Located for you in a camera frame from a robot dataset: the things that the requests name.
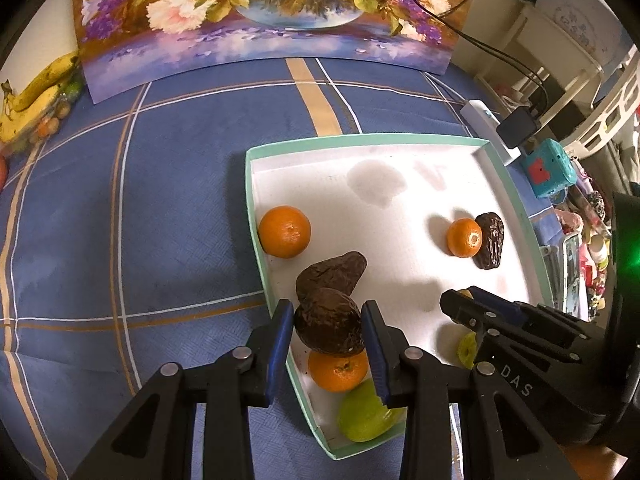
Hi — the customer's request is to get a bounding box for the large green mango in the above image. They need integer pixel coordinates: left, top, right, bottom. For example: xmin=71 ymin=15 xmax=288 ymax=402
xmin=336 ymin=379 xmax=406 ymax=443

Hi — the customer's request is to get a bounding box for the long brown dried fruit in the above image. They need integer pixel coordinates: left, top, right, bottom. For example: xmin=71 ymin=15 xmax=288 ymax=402
xmin=473 ymin=212 xmax=504 ymax=270

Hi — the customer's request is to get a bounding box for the orange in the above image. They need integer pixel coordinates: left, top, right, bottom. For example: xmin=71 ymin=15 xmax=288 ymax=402
xmin=307 ymin=351 xmax=369 ymax=393
xmin=258 ymin=206 xmax=311 ymax=259
xmin=446 ymin=218 xmax=483 ymax=258

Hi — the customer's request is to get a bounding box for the round brown dried fruit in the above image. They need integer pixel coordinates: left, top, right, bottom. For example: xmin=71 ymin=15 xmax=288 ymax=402
xmin=294 ymin=287 xmax=364 ymax=358

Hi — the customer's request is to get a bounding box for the pointed brown dried fruit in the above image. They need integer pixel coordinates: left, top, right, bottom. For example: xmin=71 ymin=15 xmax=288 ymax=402
xmin=295 ymin=252 xmax=368 ymax=302

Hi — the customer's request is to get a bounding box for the brown kiwi fruit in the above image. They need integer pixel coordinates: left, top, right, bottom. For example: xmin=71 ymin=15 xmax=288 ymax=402
xmin=458 ymin=289 xmax=474 ymax=299

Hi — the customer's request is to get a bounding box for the smartphone on stand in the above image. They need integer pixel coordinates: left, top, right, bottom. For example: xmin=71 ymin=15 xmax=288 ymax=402
xmin=541 ymin=233 xmax=586 ymax=320

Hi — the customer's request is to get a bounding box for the small green mango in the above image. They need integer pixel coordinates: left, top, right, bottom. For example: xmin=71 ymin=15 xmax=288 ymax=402
xmin=457 ymin=332 xmax=477 ymax=370

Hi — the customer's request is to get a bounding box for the teal toy box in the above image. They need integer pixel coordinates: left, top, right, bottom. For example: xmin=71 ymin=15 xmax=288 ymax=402
xmin=522 ymin=139 xmax=577 ymax=198

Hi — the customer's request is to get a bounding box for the white tray with green rim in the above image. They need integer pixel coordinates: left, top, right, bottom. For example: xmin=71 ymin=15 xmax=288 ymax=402
xmin=244 ymin=132 xmax=556 ymax=462

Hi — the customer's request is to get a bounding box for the orange in tray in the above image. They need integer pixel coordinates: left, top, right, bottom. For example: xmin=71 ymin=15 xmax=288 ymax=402
xmin=258 ymin=206 xmax=311 ymax=259

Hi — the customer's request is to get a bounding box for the black power adapter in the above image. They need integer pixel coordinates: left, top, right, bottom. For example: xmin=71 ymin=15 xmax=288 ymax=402
xmin=496 ymin=106 xmax=540 ymax=150

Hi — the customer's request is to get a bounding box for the white power strip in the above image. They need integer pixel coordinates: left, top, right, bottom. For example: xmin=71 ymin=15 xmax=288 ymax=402
xmin=460 ymin=100 xmax=521 ymax=166

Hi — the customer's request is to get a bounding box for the red apple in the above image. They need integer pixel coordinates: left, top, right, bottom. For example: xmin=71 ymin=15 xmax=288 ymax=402
xmin=0 ymin=155 xmax=9 ymax=191

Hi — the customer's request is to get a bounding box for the white chair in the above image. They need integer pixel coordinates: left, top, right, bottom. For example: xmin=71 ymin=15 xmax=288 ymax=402
xmin=500 ymin=4 xmax=639 ymax=159

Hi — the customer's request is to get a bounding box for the clear plastic fruit container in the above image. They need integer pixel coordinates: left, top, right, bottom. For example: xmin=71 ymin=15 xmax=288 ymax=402
xmin=1 ymin=74 xmax=85 ymax=157

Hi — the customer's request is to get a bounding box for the yellow banana bunch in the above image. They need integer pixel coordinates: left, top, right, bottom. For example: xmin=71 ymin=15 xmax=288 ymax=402
xmin=1 ymin=51 xmax=79 ymax=145

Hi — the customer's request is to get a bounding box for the flower painting canvas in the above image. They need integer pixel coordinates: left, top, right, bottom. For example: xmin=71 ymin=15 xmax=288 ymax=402
xmin=72 ymin=0 xmax=471 ymax=102

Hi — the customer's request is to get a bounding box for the black power cable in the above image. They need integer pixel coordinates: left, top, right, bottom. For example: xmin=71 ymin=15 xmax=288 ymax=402
xmin=408 ymin=0 xmax=551 ymax=116

